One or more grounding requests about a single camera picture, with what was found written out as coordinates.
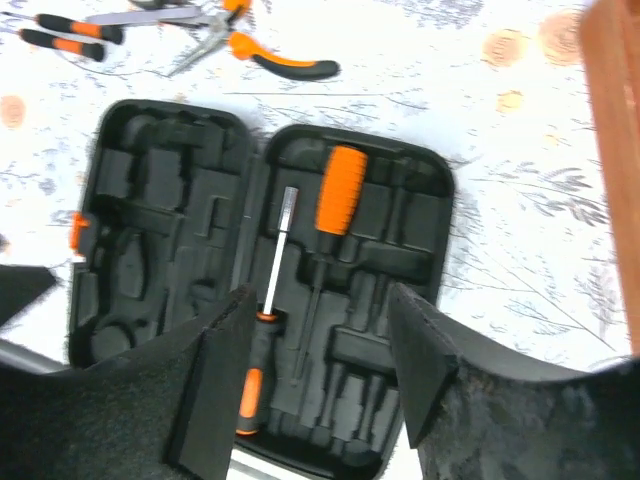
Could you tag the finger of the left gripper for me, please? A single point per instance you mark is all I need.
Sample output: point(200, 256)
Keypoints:
point(20, 286)

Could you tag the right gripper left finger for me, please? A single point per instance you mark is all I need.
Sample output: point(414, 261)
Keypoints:
point(164, 410)

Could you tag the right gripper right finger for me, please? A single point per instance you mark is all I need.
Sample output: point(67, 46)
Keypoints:
point(475, 409)

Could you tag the large black orange screwdriver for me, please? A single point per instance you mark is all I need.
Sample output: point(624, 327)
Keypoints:
point(261, 374)

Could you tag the black plastic tool case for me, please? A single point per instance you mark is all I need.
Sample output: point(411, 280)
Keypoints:
point(180, 209)

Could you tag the orange handled long-nose pliers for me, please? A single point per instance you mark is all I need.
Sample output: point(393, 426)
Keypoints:
point(221, 32)

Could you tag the small precision screwdriver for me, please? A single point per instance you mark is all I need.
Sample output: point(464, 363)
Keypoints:
point(93, 51)
point(109, 33)

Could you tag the wooden compartment tray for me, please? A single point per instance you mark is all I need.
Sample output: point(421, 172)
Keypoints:
point(609, 37)

